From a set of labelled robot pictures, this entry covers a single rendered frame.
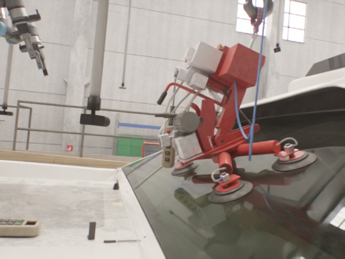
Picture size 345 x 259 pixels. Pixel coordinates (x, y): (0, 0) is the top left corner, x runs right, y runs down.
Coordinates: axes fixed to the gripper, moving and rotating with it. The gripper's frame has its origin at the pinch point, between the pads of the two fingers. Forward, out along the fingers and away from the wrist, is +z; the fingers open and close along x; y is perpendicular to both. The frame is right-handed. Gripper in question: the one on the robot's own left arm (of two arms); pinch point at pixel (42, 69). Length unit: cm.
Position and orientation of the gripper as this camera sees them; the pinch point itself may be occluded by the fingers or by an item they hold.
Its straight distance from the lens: 198.2
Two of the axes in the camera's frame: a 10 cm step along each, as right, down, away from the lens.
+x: -1.6, 1.5, 9.8
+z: 3.3, 9.4, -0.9
